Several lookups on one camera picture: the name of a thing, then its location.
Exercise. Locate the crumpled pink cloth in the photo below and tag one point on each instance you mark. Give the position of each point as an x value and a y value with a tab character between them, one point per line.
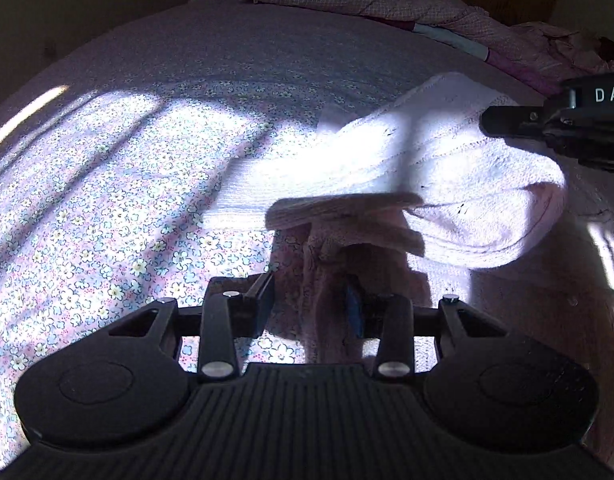
567	50

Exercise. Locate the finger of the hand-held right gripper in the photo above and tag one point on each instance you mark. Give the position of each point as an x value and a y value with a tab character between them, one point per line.
512	119

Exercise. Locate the floral bed sheet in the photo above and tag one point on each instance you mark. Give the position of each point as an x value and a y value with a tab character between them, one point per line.
137	170

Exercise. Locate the pink white towel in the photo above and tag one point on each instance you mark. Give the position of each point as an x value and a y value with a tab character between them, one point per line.
452	195

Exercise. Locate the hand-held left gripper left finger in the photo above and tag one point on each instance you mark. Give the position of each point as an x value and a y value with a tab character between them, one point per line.
263	307

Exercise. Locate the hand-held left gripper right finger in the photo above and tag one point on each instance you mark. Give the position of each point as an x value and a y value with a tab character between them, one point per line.
354	310

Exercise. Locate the plain pink garment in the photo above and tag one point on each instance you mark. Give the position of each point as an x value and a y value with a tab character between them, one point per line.
547	280

